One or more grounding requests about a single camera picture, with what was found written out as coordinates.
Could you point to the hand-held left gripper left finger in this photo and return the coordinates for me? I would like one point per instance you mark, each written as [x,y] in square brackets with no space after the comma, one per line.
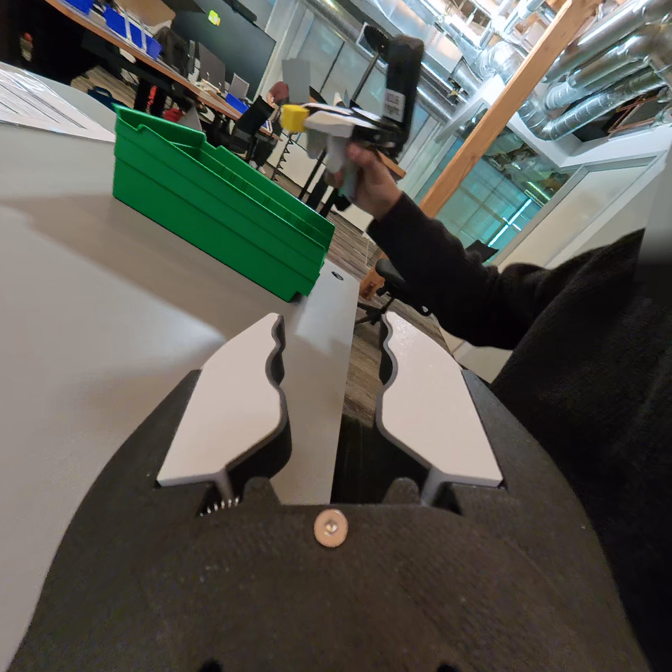
[225,414]

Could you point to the person's right hand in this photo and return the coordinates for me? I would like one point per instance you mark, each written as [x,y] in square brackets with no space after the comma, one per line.
[375,183]

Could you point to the blue bin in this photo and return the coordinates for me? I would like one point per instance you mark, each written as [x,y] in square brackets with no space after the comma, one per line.
[116,21]
[146,42]

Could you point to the white paper sheet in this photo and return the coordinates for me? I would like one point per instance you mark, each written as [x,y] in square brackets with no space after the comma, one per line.
[42,105]

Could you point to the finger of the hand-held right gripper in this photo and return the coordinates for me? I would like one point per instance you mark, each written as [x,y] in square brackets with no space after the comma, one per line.
[330,126]
[351,113]

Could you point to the wooden top table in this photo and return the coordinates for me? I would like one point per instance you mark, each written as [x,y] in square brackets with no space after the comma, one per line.
[173,73]

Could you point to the person's right forearm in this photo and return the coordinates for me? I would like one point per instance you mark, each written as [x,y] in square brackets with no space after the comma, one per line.
[472,283]

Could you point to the black office chair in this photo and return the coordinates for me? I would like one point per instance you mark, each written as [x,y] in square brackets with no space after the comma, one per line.
[393,278]

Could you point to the wooden side table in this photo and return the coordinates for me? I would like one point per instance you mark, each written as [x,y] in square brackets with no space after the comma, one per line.
[374,281]

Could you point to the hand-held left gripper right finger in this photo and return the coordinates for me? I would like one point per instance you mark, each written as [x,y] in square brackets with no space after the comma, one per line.
[435,414]

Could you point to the green plastic bin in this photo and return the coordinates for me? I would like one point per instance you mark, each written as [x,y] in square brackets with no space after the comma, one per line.
[210,210]

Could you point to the yellow cube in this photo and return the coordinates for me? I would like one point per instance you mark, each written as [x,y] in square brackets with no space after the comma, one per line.
[294,118]

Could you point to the silver ventilation duct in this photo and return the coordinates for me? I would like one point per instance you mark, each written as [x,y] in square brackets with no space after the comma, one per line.
[603,78]

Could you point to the large black monitor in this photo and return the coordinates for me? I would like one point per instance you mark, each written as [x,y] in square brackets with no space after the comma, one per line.
[236,52]

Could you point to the wooden beam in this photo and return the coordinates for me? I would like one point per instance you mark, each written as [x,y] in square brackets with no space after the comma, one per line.
[498,105]

